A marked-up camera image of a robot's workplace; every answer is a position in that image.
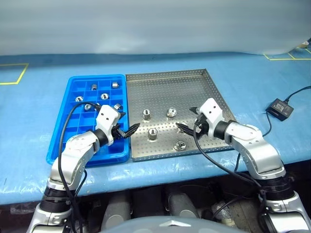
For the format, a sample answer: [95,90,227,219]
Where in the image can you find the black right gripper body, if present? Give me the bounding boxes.
[193,113,210,141]

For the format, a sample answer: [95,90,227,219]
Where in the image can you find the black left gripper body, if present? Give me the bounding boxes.
[111,123,127,139]

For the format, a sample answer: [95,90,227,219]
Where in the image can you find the blue compartment tray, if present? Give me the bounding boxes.
[46,74,130,167]

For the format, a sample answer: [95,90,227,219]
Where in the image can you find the black power adapter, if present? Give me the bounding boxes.
[265,98,294,122]

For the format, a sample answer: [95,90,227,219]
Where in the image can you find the perforated metal tray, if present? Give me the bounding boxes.
[125,68,238,163]

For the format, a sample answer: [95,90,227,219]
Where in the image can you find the grey rounded cylinder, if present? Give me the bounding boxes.
[101,193,133,231]
[165,186,201,219]

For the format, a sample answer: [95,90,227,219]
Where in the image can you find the blue plastic table cover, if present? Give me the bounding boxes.
[0,52,311,206]

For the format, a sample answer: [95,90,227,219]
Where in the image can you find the white translucent plastic sheet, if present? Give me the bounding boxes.
[0,0,311,56]

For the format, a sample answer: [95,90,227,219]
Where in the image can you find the grey-blue rounded dome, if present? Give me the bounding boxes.
[97,216,243,233]

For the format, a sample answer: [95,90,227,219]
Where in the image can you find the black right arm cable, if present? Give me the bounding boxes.
[193,114,270,219]

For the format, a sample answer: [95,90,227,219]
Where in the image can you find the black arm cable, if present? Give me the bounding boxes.
[193,114,270,219]
[57,103,88,233]

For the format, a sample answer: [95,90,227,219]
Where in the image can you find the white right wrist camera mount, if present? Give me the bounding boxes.
[198,98,225,139]

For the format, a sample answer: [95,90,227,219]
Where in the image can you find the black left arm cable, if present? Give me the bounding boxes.
[57,103,88,233]

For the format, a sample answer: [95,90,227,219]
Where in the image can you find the thin black cable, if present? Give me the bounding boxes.
[284,86,311,104]
[262,111,273,136]

